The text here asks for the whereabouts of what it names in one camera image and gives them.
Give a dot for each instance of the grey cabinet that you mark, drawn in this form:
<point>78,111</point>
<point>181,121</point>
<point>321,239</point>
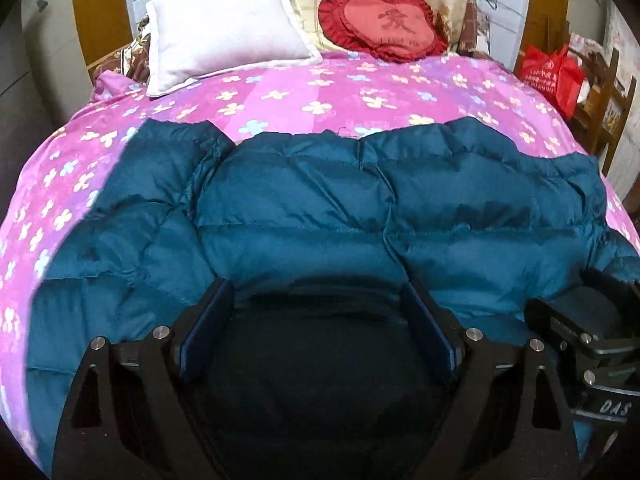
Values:
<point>50,50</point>

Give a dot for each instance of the white pillow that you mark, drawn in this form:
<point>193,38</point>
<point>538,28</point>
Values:
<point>225,30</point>

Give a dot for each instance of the teal puffer jacket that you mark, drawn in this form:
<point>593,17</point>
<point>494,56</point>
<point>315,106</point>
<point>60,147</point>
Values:
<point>300,210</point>

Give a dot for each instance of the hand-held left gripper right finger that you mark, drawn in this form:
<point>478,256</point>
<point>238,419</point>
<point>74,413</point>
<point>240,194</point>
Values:
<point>430,330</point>

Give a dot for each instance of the wooden chair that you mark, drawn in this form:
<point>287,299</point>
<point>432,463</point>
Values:
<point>602,105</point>

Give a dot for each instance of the red heart cushion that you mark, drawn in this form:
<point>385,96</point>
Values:
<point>385,22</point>

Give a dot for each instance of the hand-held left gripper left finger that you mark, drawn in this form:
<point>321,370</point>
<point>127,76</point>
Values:
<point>200,330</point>

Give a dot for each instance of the red shopping bag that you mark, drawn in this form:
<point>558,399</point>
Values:
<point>550,77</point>

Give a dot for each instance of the pink floral bedspread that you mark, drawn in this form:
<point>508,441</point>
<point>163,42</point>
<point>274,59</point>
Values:
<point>300,90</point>

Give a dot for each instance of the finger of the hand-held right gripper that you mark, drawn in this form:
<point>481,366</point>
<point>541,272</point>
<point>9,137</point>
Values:
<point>617,305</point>
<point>560,325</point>

